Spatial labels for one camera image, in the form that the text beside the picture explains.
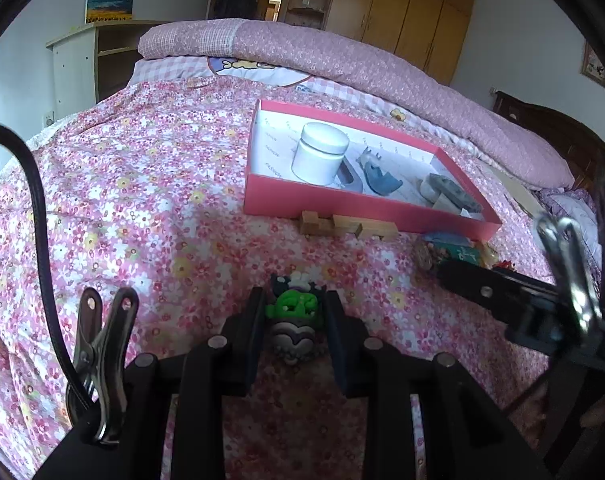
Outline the dark wooden headboard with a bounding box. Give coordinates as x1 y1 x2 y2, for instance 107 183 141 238
492 91 605 191

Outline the metal spring clip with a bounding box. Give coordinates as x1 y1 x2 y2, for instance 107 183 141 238
536 214 604 343
66 287 140 447

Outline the white shelf cabinet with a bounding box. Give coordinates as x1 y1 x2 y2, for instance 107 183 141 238
46 20 170 123

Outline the grey toothed plastic toy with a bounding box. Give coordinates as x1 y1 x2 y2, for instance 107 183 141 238
427 174 484 212

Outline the beige brown patterned cloth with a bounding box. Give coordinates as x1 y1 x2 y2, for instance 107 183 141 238
482 165 550 222

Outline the pink floral bedspread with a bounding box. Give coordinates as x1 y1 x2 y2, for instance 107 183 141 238
0 77 583 480

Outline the grey green owl toy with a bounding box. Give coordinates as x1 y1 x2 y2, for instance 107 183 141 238
265 272 328 366

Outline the blue yellow painting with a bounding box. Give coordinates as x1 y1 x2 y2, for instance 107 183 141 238
85 0 134 24

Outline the framed wall picture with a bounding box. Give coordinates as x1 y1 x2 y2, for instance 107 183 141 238
582 42 605 82

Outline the pink folded quilt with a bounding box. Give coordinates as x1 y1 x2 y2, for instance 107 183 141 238
137 18 575 191

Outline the blue grey toy shark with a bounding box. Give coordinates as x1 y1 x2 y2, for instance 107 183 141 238
356 147 404 197

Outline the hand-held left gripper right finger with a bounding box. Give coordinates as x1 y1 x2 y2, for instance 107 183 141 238
323 290 553 480

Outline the green blue small box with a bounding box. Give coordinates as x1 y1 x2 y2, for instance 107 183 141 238
416 232 484 272

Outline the wooden wardrobe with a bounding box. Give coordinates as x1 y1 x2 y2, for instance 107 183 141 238
325 0 478 86

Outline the wooden puzzle block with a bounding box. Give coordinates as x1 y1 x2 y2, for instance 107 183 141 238
300 210 334 236
331 214 399 241

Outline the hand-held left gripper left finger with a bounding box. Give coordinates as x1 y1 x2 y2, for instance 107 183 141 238
32 287 267 480

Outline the pink cardboard box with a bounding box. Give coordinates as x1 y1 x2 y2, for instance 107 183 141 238
243 99 503 243

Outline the white plastic jar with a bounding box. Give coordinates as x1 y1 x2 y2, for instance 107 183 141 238
291 122 350 187

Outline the white grey plastic block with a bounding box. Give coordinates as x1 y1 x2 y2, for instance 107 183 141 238
419 180 488 221

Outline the lavender floral cloth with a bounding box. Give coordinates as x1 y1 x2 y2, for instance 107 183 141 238
539 187 600 261

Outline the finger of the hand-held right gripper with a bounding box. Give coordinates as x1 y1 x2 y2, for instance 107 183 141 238
437 259 558 328

